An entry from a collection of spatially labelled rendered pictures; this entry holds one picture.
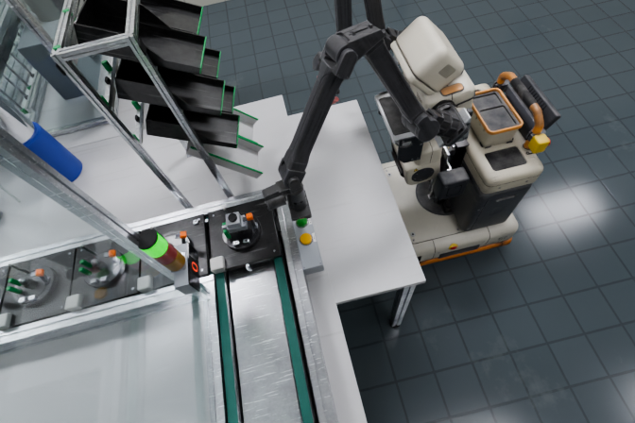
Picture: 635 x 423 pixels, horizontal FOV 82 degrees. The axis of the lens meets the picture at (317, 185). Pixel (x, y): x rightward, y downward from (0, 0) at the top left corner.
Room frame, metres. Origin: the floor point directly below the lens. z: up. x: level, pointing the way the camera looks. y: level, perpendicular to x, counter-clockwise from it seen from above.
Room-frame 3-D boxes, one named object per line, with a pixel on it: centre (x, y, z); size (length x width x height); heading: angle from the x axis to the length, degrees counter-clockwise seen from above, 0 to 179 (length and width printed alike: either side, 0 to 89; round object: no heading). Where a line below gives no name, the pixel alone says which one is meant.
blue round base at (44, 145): (1.16, 1.13, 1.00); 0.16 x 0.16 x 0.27
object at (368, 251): (0.77, 0.07, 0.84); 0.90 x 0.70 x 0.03; 2
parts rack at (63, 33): (0.96, 0.44, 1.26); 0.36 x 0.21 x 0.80; 3
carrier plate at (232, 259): (0.61, 0.30, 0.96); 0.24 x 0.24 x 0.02; 3
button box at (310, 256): (0.53, 0.08, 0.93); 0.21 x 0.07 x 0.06; 3
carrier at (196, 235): (0.59, 0.55, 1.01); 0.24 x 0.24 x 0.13; 3
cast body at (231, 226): (0.61, 0.31, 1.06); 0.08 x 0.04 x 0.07; 91
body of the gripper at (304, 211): (0.61, 0.07, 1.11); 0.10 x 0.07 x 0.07; 3
